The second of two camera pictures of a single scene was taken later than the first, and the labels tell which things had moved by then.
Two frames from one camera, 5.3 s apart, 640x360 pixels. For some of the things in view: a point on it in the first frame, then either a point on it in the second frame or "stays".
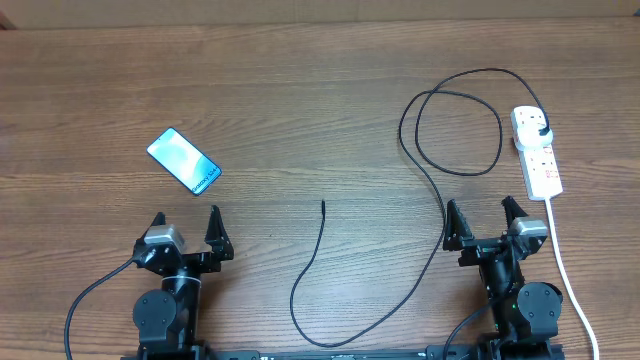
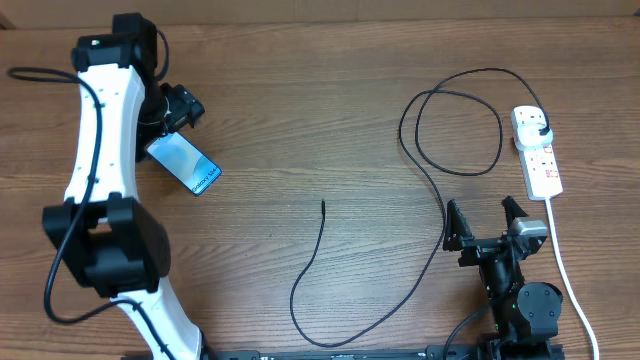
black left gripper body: (202, 263) → (182, 107)
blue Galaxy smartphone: (177, 157) stays
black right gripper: (458, 237) stays
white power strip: (539, 166) stays
